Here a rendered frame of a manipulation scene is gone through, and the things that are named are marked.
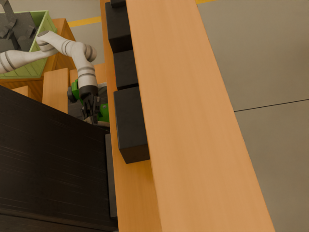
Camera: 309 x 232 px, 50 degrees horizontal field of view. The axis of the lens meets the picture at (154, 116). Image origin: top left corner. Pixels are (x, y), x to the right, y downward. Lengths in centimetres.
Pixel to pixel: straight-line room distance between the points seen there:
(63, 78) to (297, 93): 181
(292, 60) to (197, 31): 268
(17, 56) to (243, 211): 150
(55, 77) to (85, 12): 194
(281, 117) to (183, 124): 238
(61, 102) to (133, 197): 113
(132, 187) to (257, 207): 48
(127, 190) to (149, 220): 8
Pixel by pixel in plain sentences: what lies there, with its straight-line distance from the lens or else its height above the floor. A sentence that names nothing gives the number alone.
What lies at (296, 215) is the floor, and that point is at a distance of 239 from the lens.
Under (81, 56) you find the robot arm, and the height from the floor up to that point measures 130.
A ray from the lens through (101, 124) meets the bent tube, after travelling 129.
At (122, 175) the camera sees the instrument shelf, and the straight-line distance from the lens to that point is 76.
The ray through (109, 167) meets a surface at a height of 124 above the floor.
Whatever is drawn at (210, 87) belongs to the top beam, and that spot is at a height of 194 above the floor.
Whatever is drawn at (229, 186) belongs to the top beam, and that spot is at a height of 194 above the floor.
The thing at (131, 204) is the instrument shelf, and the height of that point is 154.
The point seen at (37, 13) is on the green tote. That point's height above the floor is 95.
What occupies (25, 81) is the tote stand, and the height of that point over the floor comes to 75.
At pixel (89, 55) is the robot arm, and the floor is 127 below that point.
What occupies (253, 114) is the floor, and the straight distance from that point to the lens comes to 268.
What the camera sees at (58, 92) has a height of 90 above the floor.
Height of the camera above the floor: 222
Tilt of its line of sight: 55 degrees down
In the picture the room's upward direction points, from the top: 14 degrees counter-clockwise
